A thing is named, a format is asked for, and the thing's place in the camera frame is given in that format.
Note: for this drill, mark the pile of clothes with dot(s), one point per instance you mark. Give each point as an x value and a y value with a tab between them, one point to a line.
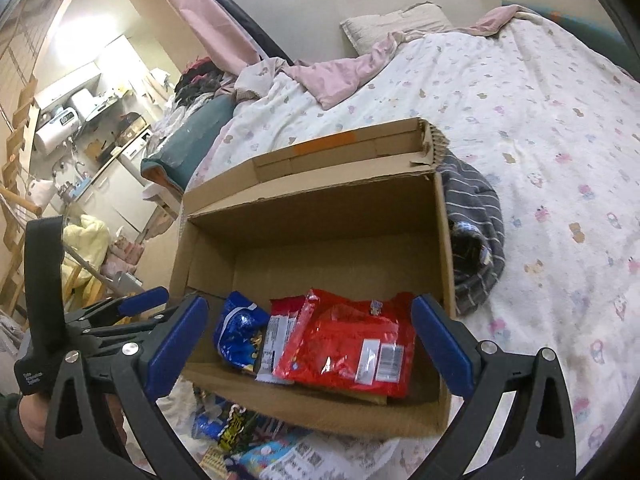
202	77

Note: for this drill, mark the white washing machine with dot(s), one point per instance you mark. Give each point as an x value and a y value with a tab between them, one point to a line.
131	155

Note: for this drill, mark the white patterned duvet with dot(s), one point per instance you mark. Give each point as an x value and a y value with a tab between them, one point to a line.
553	126

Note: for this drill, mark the brown cardboard box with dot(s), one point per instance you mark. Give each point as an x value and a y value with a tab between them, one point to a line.
360	214

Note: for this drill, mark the dark striped garment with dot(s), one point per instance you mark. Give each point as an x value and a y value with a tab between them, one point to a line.
476	232

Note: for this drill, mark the pink curtain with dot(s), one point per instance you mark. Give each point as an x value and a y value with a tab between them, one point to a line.
223	39

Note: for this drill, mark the red snack bag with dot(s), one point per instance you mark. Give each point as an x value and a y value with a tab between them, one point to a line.
351	346

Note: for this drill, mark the person's left hand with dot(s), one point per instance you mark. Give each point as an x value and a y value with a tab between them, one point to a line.
33	413

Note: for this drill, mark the yellow bedding bundle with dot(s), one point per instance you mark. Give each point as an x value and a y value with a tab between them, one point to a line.
89	237

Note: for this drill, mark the white kitchen cabinet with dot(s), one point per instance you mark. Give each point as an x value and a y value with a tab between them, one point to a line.
114	196

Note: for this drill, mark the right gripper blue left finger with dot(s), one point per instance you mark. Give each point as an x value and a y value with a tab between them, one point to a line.
81	441

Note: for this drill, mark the pink blanket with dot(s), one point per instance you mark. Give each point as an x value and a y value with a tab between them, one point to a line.
330	82

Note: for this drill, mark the white water heater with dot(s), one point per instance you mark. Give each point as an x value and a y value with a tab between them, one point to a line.
61	127

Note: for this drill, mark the teal bed bolster left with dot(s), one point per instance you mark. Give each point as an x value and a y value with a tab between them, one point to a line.
180	140

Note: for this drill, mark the silver white snack bag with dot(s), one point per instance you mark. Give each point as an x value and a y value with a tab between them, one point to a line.
317	456

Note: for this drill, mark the blue snack bag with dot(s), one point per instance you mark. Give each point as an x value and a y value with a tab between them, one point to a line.
233	428

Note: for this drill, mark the wafer biscuit pack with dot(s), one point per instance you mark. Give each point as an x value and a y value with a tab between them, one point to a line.
213	464

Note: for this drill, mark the small blue chip bag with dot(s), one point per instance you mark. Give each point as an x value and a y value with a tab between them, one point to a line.
240	332

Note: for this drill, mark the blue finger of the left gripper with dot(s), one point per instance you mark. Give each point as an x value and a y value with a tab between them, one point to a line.
99	330
135	302

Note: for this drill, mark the teal bed bolster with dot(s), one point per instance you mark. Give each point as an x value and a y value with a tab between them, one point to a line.
620	46
180	140

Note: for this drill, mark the teal bed bolster right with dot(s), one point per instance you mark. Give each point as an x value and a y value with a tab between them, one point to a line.
620	46

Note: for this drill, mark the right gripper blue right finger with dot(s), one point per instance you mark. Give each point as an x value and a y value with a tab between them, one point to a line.
537	440

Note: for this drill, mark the grey pillow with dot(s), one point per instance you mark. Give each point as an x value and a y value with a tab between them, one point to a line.
364	31

